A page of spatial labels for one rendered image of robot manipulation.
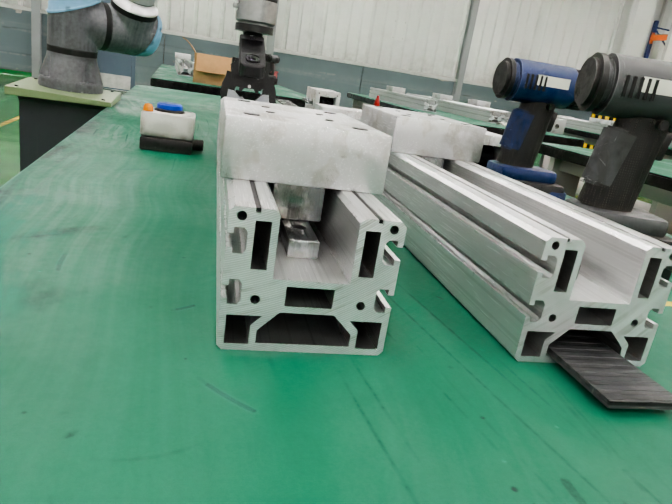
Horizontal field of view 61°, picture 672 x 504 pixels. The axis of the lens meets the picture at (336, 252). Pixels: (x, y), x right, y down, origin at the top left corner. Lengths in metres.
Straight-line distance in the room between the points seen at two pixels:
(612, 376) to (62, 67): 1.43
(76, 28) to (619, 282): 1.39
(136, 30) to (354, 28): 11.00
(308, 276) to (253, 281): 0.03
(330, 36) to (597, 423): 12.13
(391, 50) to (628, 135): 12.19
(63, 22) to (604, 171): 1.29
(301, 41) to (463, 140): 11.61
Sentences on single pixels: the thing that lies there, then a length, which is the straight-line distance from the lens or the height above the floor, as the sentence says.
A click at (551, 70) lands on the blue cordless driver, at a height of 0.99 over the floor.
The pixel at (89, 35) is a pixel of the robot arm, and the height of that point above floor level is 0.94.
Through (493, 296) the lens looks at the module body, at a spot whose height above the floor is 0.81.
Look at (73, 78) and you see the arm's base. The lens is 1.59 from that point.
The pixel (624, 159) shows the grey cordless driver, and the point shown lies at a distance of 0.65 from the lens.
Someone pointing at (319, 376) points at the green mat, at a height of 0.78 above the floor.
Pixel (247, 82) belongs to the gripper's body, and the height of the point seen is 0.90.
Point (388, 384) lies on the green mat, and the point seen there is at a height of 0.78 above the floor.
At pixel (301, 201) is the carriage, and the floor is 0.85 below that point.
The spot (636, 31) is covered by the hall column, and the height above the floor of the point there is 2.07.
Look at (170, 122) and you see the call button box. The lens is 0.95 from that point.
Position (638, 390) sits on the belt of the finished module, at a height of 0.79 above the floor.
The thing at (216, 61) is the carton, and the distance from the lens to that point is 3.22.
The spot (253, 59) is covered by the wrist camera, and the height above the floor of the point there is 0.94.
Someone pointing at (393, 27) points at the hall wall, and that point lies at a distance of 12.81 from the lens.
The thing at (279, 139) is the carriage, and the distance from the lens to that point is 0.37.
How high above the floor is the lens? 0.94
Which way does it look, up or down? 17 degrees down
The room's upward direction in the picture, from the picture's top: 9 degrees clockwise
